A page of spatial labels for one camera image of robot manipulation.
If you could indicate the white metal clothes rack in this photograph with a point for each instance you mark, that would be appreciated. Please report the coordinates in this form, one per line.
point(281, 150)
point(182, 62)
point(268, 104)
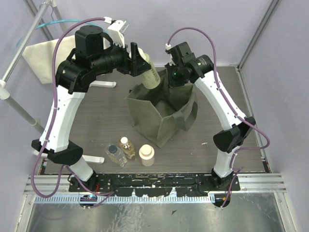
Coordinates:
point(16, 134)

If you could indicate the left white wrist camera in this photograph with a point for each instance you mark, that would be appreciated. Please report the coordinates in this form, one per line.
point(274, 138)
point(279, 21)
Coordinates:
point(116, 30)

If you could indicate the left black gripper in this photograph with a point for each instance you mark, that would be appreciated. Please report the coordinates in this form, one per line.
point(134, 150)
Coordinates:
point(128, 61)

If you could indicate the olive green canvas bag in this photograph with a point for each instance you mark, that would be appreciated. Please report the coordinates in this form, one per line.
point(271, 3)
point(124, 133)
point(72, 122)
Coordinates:
point(160, 112)

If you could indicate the teal clothes hanger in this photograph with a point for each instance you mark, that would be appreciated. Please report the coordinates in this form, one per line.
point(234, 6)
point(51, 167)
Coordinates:
point(57, 22)

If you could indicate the clear bottle with dark cap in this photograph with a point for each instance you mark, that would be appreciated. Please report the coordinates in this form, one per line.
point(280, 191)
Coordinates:
point(116, 154)

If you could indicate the green bottle with beige cap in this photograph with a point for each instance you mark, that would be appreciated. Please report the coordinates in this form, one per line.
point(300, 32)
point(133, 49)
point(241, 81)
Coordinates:
point(150, 79)

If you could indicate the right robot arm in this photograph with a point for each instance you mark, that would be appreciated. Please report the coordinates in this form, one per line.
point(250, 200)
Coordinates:
point(235, 125)

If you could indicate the cream bottle with beige cap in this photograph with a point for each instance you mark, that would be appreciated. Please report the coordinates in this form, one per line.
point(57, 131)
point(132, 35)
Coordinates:
point(146, 154)

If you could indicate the amber bottle with white cap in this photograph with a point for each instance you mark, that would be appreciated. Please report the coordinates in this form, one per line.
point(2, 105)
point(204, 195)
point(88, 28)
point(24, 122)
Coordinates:
point(127, 147)

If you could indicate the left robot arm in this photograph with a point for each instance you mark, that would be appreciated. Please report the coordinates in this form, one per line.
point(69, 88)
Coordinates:
point(71, 90)

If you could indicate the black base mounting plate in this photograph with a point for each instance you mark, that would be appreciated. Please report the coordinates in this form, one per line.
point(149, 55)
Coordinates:
point(155, 185)

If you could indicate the cream canvas cloth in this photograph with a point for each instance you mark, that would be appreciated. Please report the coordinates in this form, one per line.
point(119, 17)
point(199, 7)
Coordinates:
point(39, 57)

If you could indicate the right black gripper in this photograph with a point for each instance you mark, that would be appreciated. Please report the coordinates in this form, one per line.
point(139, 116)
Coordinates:
point(173, 83)

